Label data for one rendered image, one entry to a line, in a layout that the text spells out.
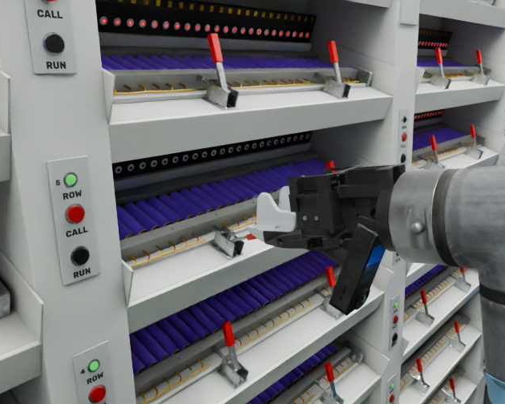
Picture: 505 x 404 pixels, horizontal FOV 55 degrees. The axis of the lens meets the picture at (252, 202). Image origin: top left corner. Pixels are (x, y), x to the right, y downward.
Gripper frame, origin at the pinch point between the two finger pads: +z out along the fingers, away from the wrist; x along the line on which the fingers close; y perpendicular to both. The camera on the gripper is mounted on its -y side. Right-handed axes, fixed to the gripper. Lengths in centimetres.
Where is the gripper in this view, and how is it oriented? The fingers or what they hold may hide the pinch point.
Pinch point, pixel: (260, 231)
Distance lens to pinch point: 62.5
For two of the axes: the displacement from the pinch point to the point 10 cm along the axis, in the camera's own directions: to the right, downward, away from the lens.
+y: -1.5, -9.8, -1.4
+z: -7.2, 0.1, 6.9
